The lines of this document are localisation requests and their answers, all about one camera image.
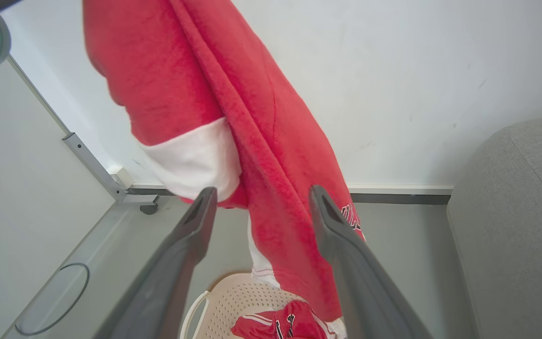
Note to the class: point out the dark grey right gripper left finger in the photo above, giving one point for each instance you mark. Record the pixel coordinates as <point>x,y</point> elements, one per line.
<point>167,282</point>

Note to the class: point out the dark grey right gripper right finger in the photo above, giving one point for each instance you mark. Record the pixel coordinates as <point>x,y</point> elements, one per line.
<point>365,292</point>

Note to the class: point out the red jersey with white stripes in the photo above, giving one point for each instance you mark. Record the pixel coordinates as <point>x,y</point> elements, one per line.
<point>299,326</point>

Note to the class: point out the red and white jersey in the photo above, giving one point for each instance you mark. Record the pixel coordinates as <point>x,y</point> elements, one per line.
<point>252,117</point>

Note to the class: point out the cream perforated laundry basket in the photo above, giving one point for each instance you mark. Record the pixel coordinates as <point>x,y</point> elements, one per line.
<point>238,301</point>

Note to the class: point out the black caster wheel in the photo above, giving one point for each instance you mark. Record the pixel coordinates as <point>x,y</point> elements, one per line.
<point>149,209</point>

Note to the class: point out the grey fabric sofa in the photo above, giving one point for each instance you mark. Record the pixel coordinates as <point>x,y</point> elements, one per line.
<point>515,226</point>

